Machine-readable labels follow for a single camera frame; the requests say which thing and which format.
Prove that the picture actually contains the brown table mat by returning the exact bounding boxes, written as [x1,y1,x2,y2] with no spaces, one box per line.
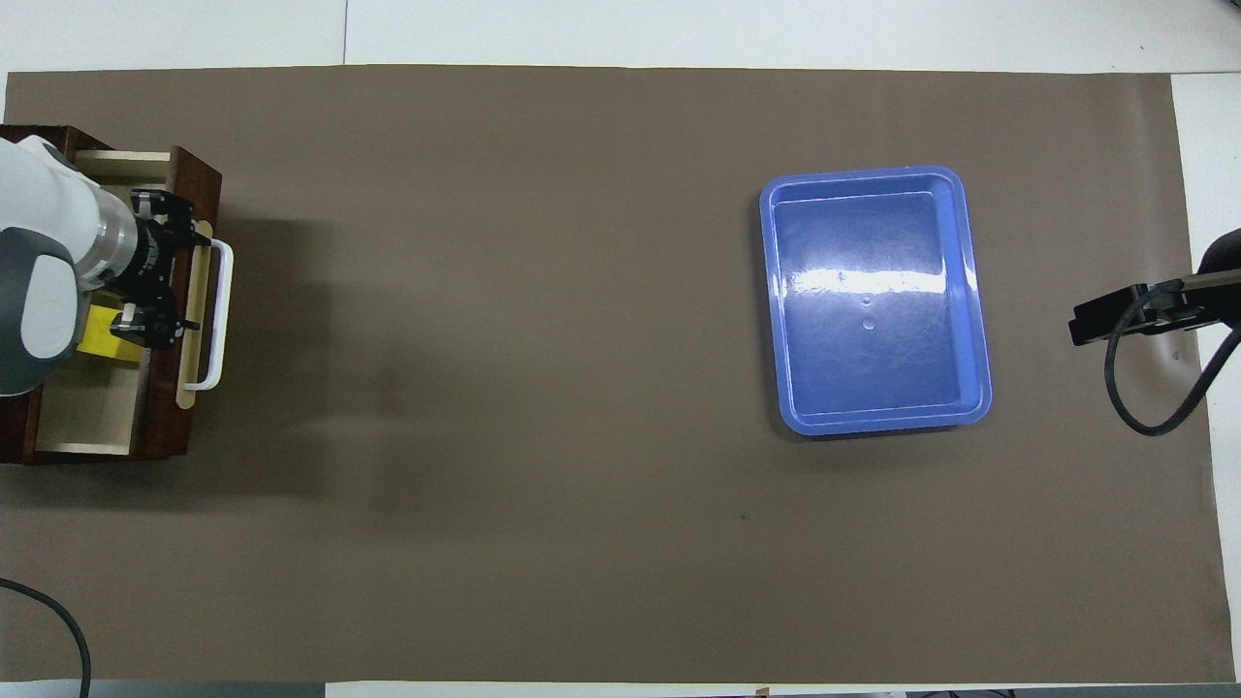
[0,65,1237,684]

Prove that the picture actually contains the white drawer handle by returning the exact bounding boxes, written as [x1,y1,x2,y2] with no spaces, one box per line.
[182,238,235,393]

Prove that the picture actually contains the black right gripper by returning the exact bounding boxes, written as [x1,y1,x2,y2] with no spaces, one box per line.
[1069,228,1241,347]

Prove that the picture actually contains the blue plastic tray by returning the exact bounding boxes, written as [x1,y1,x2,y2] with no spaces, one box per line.
[758,165,994,437]

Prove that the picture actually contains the yellow block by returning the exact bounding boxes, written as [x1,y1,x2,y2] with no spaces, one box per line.
[78,303,146,365]

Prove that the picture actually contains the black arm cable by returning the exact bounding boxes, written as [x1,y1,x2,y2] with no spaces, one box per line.
[0,579,91,698]
[1105,271,1241,437]

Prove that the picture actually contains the wooden drawer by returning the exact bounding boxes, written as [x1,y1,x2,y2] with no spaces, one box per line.
[34,145,224,461]

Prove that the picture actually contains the beige handle backplate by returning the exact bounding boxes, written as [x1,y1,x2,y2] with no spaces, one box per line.
[177,221,212,406]

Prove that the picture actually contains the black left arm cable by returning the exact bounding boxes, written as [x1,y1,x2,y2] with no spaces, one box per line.
[0,579,91,698]

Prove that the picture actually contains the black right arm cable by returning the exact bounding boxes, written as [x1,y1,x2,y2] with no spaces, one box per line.
[1105,271,1241,437]

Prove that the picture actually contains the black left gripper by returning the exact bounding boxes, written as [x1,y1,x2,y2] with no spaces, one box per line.
[110,189,212,350]

